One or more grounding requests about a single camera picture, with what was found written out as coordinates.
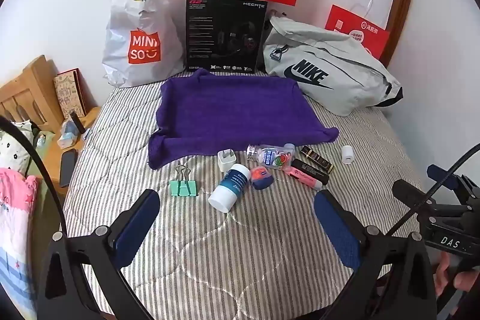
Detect wooden nightstand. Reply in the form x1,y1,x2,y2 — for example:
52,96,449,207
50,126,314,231
45,106,102,189

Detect black slim case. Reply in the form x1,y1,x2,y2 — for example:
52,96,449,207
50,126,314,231
292,158,331,186

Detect patterned notebook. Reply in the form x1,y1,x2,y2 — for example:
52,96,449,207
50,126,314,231
52,69,88,119

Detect blue round tin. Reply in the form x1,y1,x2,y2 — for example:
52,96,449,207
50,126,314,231
250,166,275,190

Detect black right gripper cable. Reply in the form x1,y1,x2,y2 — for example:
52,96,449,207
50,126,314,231
386,144,480,235

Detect pink printed blanket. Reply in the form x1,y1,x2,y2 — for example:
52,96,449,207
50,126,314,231
0,167,40,306

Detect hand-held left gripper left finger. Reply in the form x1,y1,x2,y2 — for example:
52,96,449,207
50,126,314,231
37,189,162,320

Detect wooden headboard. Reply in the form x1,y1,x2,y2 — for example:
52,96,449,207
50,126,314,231
0,55,64,133

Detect striped quilt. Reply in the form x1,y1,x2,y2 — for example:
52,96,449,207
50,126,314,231
62,80,441,320

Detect black phone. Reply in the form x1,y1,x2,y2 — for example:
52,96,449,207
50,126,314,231
60,148,79,187

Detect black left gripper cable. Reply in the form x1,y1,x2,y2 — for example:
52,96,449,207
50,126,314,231
0,116,69,236

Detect clear plastic bottle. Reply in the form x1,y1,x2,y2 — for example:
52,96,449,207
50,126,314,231
246,142,297,171

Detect pink highlighter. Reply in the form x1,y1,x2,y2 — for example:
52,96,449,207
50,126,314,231
284,167,324,190

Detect tissue pack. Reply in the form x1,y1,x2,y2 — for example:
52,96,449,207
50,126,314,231
56,118,81,148

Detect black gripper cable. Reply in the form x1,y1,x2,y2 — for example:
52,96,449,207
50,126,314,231
0,116,69,236
386,144,480,235

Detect grey waist bag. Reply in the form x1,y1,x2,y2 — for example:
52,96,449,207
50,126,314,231
262,16,404,117

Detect person's right hand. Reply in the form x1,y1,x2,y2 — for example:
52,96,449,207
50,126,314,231
434,252,480,298

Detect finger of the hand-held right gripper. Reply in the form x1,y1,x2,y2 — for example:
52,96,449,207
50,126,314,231
392,179,432,210
427,164,469,198

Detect green binder clip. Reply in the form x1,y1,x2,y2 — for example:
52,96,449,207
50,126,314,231
169,166,198,198

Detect black and gold box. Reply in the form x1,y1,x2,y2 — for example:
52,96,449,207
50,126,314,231
299,145,335,173

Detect white charger plug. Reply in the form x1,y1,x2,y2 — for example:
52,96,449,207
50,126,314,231
217,150,238,173

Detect white bottle blue label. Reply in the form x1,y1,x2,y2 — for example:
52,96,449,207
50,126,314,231
208,163,251,213

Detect white plastic shopping bag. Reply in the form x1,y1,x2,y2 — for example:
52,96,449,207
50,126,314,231
102,0,187,88

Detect black headphone box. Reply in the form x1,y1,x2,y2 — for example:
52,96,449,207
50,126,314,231
185,0,269,74

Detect red paper bag white handles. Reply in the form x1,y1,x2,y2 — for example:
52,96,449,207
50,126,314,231
324,0,391,62

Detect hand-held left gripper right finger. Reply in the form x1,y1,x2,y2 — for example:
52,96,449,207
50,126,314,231
313,189,437,320

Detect purple towel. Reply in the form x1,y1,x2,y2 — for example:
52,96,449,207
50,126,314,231
147,74,340,171

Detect white floral pillow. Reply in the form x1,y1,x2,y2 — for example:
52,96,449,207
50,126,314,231
0,119,42,178

